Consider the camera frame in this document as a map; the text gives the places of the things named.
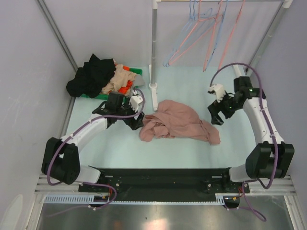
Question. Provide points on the blue hanger right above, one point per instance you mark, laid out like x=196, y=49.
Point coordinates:
x=218, y=34

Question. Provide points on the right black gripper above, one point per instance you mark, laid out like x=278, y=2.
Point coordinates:
x=215, y=108

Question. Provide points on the orange garment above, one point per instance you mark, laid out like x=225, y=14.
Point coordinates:
x=123, y=89

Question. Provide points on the white clothes rack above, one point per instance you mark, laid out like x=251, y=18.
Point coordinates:
x=284, y=5

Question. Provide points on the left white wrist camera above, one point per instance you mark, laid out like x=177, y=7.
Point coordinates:
x=136, y=101

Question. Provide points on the pink hanger middle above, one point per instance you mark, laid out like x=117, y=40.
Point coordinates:
x=211, y=41

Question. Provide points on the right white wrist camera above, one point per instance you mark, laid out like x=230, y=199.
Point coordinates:
x=217, y=90

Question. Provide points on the grey garment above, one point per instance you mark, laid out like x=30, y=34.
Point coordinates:
x=138, y=82

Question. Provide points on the pink t shirt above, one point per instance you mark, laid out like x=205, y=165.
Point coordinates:
x=177, y=120

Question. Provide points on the beige garment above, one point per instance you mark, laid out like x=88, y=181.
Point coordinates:
x=120, y=81

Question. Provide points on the white cable duct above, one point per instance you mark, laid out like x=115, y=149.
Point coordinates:
x=100, y=200

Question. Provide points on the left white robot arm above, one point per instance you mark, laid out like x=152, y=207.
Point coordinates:
x=61, y=162

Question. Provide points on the pink hanger right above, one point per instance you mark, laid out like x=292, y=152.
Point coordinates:
x=231, y=36

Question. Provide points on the black garment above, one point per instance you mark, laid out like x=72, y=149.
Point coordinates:
x=92, y=77

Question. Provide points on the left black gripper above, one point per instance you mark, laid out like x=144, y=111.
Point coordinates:
x=134, y=123

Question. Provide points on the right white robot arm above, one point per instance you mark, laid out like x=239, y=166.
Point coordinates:
x=271, y=156

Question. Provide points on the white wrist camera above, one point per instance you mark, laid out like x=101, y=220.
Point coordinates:
x=136, y=101
x=217, y=90

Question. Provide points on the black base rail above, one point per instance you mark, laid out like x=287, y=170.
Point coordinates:
x=165, y=185

